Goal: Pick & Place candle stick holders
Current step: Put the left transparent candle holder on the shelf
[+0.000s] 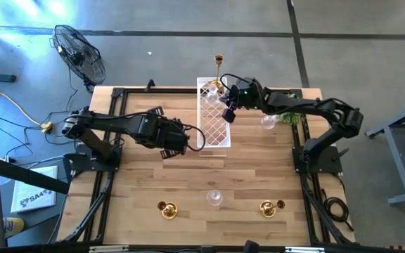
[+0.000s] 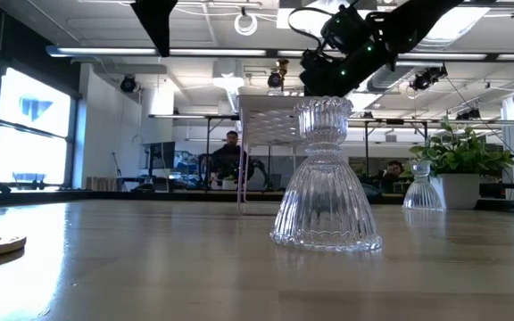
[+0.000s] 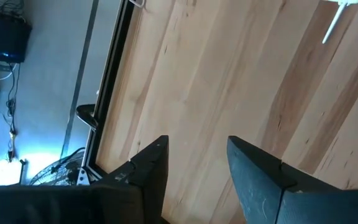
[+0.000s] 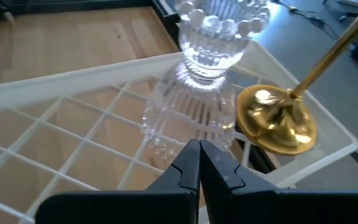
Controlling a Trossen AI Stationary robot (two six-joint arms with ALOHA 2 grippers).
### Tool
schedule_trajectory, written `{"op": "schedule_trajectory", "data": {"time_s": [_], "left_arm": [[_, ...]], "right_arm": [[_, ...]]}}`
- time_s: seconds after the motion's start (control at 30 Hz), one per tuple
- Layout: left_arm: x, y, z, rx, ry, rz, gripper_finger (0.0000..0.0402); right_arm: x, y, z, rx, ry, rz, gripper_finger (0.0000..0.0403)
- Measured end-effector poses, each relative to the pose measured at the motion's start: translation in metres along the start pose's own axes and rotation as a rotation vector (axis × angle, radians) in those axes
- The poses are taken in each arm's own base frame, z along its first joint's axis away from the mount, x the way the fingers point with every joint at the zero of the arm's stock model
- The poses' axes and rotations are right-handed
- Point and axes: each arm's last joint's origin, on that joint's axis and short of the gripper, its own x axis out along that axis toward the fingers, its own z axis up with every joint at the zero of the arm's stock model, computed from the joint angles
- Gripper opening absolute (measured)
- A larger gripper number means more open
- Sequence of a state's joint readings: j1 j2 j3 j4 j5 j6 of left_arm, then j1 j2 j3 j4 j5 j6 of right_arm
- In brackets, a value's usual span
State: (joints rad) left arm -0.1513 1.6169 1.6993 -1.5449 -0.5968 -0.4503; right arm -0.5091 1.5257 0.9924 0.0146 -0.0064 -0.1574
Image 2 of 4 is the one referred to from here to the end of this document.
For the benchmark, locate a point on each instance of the black metal table frame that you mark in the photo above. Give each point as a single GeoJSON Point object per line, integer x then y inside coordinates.
{"type": "Point", "coordinates": [105, 196]}

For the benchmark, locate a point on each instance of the person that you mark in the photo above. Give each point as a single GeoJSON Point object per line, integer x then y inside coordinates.
{"type": "Point", "coordinates": [230, 160]}
{"type": "Point", "coordinates": [393, 171]}

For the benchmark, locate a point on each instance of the black computer monitor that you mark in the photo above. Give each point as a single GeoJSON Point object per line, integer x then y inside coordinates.
{"type": "Point", "coordinates": [159, 155]}

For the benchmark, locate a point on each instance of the long ceiling light bar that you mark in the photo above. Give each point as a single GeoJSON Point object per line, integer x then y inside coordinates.
{"type": "Point", "coordinates": [105, 51]}

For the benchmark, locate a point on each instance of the ribbed clear glass candle holder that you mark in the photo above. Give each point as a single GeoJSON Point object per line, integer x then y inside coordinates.
{"type": "Point", "coordinates": [326, 200]}
{"type": "Point", "coordinates": [422, 194]}
{"type": "Point", "coordinates": [275, 92]}

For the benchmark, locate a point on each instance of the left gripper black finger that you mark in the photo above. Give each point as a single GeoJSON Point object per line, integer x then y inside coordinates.
{"type": "Point", "coordinates": [156, 22]}

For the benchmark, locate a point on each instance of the large bright window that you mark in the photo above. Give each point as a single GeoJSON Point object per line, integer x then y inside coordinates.
{"type": "Point", "coordinates": [29, 134]}

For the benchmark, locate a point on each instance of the white lattice plastic tray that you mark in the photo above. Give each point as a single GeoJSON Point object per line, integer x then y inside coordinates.
{"type": "Point", "coordinates": [257, 101]}

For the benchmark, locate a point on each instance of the green potted plant white pot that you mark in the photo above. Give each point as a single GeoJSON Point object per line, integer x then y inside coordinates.
{"type": "Point", "coordinates": [458, 189]}

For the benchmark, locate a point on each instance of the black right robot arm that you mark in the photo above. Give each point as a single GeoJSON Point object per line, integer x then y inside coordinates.
{"type": "Point", "coordinates": [417, 27]}

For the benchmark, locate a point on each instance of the black ceiling-mounted camera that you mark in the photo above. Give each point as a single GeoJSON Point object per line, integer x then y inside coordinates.
{"type": "Point", "coordinates": [275, 79]}
{"type": "Point", "coordinates": [426, 78]}
{"type": "Point", "coordinates": [128, 84]}

